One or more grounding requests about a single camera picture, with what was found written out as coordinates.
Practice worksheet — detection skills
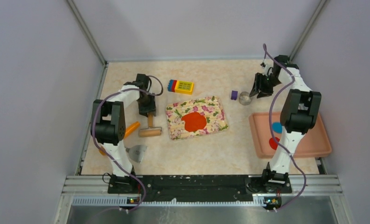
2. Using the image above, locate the wooden dough roller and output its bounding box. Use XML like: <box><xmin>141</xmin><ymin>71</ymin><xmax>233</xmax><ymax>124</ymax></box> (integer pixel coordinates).
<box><xmin>138</xmin><ymin>113</ymin><xmax>162</xmax><ymax>138</ymax></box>

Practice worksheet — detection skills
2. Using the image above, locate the metal ring cutter purple handle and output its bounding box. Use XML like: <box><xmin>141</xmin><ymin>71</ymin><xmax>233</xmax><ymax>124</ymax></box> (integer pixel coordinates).
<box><xmin>230</xmin><ymin>91</ymin><xmax>252</xmax><ymax>105</ymax></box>

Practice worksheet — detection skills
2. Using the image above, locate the floral cutting board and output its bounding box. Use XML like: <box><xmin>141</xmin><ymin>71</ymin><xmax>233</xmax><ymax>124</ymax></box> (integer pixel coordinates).
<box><xmin>165</xmin><ymin>96</ymin><xmax>229</xmax><ymax>140</ymax></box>

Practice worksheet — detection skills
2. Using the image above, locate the red dough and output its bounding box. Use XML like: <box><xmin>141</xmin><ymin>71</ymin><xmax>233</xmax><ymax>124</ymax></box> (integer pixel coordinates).
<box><xmin>181</xmin><ymin>112</ymin><xmax>207</xmax><ymax>132</ymax></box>

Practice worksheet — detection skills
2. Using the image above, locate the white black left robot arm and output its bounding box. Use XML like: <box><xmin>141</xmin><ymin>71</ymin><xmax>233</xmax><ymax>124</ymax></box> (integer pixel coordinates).
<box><xmin>90</xmin><ymin>74</ymin><xmax>163</xmax><ymax>189</ymax></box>

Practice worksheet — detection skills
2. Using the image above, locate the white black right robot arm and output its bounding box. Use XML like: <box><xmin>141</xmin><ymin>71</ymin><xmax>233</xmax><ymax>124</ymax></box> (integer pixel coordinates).
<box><xmin>249</xmin><ymin>55</ymin><xmax>321</xmax><ymax>188</ymax></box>

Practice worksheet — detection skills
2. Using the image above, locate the blue dough disc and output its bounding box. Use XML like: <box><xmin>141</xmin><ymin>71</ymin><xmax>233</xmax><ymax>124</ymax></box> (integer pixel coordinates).
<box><xmin>272</xmin><ymin>122</ymin><xmax>283</xmax><ymax>134</ymax></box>

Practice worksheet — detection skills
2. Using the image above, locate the metal dough scraper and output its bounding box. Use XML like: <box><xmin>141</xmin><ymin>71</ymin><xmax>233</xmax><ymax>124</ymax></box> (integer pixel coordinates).
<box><xmin>126</xmin><ymin>145</ymin><xmax>148</xmax><ymax>163</ymax></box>

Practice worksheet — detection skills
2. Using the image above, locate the red dough disc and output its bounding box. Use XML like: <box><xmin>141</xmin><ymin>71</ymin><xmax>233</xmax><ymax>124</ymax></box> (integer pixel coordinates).
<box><xmin>269</xmin><ymin>137</ymin><xmax>280</xmax><ymax>151</ymax></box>

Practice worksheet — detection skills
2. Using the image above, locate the orange plastic knife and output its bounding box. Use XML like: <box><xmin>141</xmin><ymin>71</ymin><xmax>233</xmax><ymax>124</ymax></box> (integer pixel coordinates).
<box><xmin>124</xmin><ymin>121</ymin><xmax>141</xmax><ymax>139</ymax></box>

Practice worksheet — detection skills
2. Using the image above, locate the colourful toy brick block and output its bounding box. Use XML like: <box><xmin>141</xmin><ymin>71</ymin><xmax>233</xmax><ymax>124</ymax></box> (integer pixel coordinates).
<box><xmin>167</xmin><ymin>79</ymin><xmax>194</xmax><ymax>95</ymax></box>

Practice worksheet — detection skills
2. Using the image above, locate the pink plastic tray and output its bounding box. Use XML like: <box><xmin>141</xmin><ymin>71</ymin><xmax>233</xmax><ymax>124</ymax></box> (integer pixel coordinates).
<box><xmin>249</xmin><ymin>112</ymin><xmax>332</xmax><ymax>159</ymax></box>

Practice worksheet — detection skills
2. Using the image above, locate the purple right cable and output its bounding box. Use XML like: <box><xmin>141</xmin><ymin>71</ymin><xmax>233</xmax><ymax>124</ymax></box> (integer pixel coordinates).
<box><xmin>262</xmin><ymin>43</ymin><xmax>307</xmax><ymax>212</ymax></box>

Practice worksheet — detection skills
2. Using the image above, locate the purple cable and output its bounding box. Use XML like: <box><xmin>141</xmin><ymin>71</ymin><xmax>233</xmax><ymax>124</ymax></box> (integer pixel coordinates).
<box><xmin>262</xmin><ymin>43</ymin><xmax>307</xmax><ymax>212</ymax></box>
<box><xmin>91</xmin><ymin>75</ymin><xmax>164</xmax><ymax>214</ymax></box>

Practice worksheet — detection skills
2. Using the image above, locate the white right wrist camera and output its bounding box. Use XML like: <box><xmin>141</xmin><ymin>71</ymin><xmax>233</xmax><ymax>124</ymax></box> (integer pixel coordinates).
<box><xmin>260</xmin><ymin>60</ymin><xmax>271</xmax><ymax>74</ymax></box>

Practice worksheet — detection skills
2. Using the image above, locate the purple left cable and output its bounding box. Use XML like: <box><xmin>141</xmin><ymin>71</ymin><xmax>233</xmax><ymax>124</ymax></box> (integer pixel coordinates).
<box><xmin>91</xmin><ymin>75</ymin><xmax>164</xmax><ymax>214</ymax></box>

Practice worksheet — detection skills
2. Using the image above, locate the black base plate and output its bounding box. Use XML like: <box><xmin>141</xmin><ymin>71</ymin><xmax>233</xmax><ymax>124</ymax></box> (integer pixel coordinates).
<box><xmin>107</xmin><ymin>175</ymin><xmax>292</xmax><ymax>203</ymax></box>

